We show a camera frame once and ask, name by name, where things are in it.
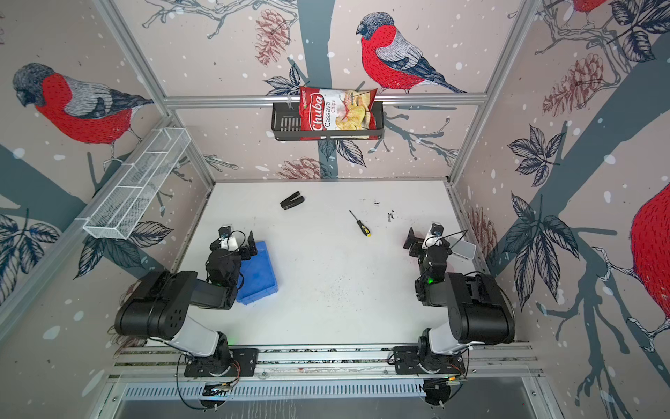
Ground yellow black screwdriver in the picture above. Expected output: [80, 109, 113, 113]
[349, 211, 372, 237]

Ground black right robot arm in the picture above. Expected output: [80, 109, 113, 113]
[403, 223, 516, 369]

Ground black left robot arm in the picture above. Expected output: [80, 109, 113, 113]
[114, 226, 258, 369]

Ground small grey box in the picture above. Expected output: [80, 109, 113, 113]
[448, 238, 477, 260]

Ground black stapler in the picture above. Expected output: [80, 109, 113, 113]
[280, 191, 305, 211]

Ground red cassava chips bag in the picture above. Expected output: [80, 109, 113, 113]
[298, 87, 383, 140]

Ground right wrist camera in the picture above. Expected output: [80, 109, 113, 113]
[422, 223, 444, 249]

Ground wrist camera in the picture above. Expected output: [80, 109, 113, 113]
[422, 223, 444, 249]
[218, 226, 247, 251]

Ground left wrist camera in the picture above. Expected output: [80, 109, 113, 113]
[218, 226, 247, 251]

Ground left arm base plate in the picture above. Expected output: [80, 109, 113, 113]
[184, 347, 259, 379]

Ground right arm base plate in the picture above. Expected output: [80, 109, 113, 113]
[387, 345, 466, 376]

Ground aluminium front rail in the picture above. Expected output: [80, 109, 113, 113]
[107, 342, 544, 381]

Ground black wall basket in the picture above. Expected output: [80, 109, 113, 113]
[271, 102, 385, 141]

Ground white wire mesh shelf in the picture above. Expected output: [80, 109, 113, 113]
[83, 127, 191, 239]

